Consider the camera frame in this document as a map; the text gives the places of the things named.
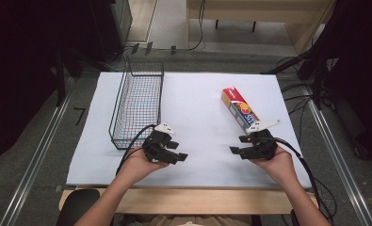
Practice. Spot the black metal stand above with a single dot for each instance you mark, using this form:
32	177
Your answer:
318	81

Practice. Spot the person's right hand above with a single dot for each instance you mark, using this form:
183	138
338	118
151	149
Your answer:
279	166

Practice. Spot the wooden table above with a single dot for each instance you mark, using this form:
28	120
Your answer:
205	201

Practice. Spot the black floor tape strip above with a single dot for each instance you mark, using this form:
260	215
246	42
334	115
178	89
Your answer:
173	50
148	48
135	48

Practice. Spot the black cabinet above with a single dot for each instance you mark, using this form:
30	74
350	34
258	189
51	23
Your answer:
111	28

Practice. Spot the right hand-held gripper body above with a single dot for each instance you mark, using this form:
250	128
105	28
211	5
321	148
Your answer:
263	146

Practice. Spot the dark curtain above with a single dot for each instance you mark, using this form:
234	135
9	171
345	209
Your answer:
359	69
20	69

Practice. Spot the metal floor rail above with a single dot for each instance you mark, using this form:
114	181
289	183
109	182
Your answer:
36	160
340	166

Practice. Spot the black chair seat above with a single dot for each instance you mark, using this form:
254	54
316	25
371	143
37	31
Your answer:
78	204

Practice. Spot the person's left hand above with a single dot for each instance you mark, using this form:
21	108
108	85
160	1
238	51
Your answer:
136	168

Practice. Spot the red and blue toothpaste box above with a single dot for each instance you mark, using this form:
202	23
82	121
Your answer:
238	105

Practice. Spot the wooden bench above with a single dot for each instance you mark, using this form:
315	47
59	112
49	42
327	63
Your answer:
252	11

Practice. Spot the person's beige clothing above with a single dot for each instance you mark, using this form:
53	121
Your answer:
174	221

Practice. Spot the white table cover sheet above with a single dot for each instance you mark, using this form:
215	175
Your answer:
199	103

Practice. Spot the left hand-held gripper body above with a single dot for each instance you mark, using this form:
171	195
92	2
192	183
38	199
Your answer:
157	147

